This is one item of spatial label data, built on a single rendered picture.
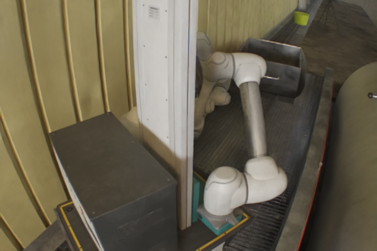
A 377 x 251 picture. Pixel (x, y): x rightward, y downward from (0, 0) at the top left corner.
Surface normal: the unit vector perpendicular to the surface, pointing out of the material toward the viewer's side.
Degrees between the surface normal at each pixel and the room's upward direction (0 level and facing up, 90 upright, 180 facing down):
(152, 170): 0
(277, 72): 91
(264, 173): 37
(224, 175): 6
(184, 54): 90
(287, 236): 1
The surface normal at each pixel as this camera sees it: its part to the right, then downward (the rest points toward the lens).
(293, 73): -0.36, 0.47
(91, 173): 0.02, -0.86
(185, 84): 0.61, 0.42
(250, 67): 0.16, -0.22
